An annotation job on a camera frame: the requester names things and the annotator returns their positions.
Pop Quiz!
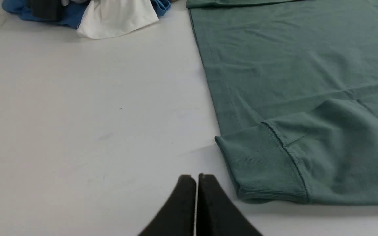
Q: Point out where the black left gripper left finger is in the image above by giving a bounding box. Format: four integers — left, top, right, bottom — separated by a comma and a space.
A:
139, 175, 196, 236

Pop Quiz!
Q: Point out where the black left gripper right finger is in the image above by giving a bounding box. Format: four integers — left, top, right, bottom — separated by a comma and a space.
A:
196, 174, 262, 236

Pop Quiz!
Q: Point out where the green long-sleeve top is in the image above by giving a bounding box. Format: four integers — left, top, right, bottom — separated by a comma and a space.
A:
186, 0, 378, 205

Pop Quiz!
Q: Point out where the white garment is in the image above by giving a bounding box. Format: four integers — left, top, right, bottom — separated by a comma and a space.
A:
77, 0, 159, 39

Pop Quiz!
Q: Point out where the blue garment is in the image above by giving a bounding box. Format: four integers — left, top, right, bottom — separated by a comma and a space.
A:
1, 0, 172, 29

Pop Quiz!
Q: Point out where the black garment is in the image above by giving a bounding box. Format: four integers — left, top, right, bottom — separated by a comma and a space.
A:
26, 0, 64, 21

